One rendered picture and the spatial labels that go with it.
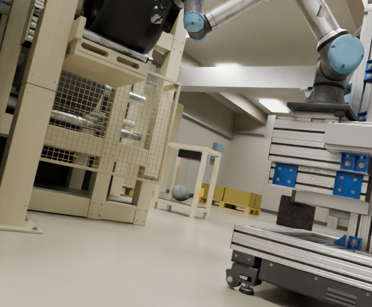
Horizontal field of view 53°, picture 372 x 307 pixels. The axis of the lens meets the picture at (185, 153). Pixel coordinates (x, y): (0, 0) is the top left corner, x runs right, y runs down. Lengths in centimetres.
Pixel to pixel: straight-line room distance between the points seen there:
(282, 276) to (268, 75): 675
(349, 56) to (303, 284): 77
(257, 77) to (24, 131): 662
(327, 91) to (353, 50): 18
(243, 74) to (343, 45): 678
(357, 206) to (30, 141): 135
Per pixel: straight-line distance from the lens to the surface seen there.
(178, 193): 436
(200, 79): 864
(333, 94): 150
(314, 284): 131
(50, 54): 180
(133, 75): 182
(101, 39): 181
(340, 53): 140
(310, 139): 145
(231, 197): 890
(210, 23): 158
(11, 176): 174
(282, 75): 777
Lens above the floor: 33
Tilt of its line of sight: 5 degrees up
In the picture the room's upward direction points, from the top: 12 degrees clockwise
